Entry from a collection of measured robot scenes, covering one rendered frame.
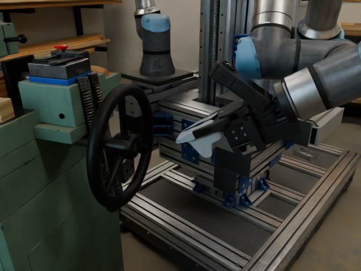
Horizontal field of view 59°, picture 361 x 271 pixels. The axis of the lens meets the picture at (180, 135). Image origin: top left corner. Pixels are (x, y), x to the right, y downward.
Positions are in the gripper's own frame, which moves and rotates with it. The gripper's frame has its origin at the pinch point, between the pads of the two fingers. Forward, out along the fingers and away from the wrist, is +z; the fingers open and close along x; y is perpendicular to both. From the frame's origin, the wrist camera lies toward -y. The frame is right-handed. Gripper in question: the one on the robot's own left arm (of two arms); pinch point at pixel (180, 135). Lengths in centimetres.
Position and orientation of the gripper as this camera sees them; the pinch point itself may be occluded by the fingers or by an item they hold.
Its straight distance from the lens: 58.9
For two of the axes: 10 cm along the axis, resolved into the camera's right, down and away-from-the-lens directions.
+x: 2.7, -3.6, 8.9
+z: -8.4, 3.7, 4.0
